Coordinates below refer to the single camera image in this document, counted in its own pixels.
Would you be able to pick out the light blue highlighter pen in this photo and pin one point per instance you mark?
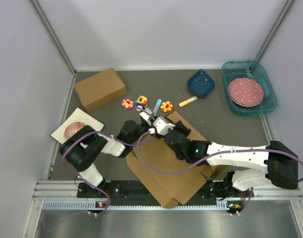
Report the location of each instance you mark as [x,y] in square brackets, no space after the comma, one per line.
[157,106]

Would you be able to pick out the pink plush flower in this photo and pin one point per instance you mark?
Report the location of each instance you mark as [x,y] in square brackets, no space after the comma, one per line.
[127,104]

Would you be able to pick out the rainbow plush flower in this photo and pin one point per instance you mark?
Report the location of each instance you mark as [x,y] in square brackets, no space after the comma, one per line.
[141,101]

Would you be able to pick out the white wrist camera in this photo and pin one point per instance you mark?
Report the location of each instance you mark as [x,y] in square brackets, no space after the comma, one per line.
[146,114]
[161,126]

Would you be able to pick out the pink polka dot plate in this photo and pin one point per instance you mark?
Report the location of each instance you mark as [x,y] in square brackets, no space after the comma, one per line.
[246,92]

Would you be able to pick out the closed brown cardboard box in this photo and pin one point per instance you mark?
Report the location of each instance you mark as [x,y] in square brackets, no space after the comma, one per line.
[100,89]

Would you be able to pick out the white square board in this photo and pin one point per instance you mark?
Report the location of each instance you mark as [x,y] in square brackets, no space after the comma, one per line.
[77,115]

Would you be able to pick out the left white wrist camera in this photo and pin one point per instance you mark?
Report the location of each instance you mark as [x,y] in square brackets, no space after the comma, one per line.
[146,114]

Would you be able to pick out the teal transparent plastic bin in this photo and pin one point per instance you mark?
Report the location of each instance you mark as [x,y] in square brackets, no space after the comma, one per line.
[252,70]

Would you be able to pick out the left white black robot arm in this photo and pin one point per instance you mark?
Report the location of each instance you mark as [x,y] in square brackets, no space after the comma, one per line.
[83,148]

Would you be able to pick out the brown cardboard box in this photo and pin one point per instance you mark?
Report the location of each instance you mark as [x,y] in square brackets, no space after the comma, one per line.
[168,190]
[100,89]

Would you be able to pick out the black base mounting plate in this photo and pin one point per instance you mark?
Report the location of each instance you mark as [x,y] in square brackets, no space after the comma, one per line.
[135,193]

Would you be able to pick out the red patterned bowl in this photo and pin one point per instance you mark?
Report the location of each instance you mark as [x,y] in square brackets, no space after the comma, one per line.
[72,129]

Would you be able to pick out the dark blue teardrop dish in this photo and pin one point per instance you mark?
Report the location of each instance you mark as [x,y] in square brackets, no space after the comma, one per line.
[201,84]

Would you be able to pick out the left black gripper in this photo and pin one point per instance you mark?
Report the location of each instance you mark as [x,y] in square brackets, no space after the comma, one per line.
[148,126]

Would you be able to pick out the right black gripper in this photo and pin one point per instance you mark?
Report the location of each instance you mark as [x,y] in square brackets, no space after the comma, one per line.
[179,127]

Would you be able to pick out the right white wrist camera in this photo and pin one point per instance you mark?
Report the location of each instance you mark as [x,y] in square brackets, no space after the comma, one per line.
[161,126]

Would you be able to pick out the orange plush flower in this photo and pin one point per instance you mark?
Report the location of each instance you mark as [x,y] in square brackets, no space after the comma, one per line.
[166,106]

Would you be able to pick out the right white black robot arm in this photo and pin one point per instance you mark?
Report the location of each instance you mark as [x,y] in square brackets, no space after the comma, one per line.
[271,164]

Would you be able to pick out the yellow highlighter pen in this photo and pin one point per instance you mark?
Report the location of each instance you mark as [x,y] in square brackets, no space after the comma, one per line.
[188,101]

